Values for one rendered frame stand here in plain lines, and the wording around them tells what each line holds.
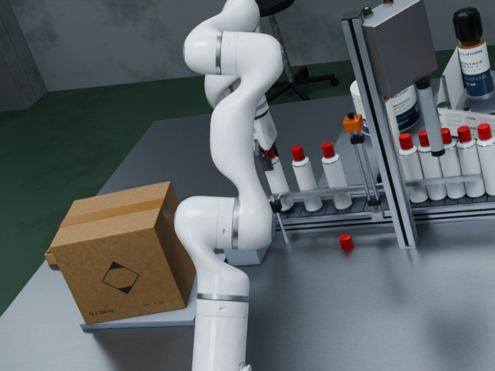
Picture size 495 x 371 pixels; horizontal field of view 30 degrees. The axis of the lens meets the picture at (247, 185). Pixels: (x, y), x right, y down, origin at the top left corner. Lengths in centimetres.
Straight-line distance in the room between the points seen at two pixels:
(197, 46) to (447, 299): 86
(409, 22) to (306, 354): 83
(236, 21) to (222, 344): 74
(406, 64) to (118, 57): 466
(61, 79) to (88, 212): 463
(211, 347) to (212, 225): 27
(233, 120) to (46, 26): 503
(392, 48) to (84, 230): 95
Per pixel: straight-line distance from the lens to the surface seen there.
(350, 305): 237
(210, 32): 210
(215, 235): 210
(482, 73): 304
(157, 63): 664
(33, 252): 506
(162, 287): 250
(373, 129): 234
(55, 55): 711
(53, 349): 265
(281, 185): 268
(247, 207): 209
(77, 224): 256
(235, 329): 209
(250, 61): 207
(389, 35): 223
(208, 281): 209
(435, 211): 258
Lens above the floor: 224
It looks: 27 degrees down
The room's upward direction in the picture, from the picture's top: 19 degrees counter-clockwise
